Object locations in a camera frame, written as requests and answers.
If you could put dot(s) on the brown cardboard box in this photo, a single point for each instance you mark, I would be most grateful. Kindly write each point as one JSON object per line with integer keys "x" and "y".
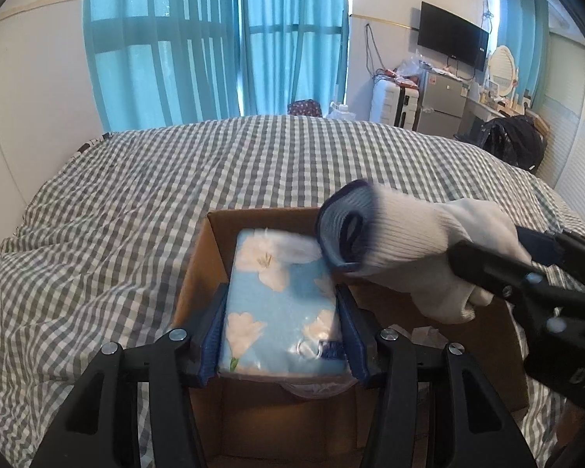
{"x": 273, "y": 419}

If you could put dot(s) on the wooden dressing desk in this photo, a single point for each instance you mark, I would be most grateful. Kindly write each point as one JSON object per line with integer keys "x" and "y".
{"x": 482, "y": 107}

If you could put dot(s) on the crumpled white paper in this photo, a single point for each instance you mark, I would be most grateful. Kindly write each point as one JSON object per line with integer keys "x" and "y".
{"x": 429, "y": 337}

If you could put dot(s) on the round white vanity mirror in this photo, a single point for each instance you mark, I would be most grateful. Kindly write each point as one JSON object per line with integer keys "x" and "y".
{"x": 502, "y": 70}

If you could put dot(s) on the white suitcase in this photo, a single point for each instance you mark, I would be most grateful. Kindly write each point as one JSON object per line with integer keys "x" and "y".
{"x": 387, "y": 102}

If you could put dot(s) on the blue floral tissue pack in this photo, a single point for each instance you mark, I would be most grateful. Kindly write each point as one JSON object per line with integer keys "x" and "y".
{"x": 280, "y": 302}

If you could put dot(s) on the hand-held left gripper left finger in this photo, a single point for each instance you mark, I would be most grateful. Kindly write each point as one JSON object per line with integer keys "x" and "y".
{"x": 210, "y": 339}

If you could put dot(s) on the black backpack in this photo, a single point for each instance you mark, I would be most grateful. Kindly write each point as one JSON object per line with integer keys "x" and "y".
{"x": 509, "y": 141}

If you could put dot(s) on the grey checked bed cover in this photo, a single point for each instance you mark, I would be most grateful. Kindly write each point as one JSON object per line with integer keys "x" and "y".
{"x": 175, "y": 180}

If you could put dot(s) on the narrow teal curtain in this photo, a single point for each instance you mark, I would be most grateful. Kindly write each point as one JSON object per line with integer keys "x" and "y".
{"x": 519, "y": 29}

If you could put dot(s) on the clear plastic bag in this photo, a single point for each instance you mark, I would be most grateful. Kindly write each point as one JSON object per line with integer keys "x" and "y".
{"x": 414, "y": 68}

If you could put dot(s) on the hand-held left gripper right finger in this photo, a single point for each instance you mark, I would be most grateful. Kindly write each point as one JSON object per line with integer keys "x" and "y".
{"x": 355, "y": 339}

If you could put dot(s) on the silver mini fridge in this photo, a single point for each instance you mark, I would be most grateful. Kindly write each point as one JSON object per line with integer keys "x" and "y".
{"x": 441, "y": 102}

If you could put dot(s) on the white sock with navy cuff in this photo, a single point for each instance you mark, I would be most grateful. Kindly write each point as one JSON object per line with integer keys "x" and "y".
{"x": 409, "y": 248}

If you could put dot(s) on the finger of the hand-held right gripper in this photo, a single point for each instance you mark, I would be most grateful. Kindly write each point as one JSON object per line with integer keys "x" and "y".
{"x": 541, "y": 246}
{"x": 487, "y": 267}

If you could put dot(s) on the black wall television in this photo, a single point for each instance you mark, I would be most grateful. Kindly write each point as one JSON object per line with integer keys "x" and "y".
{"x": 451, "y": 34}

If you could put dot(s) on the dark floral bag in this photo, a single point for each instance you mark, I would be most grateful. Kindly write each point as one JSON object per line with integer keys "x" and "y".
{"x": 304, "y": 108}

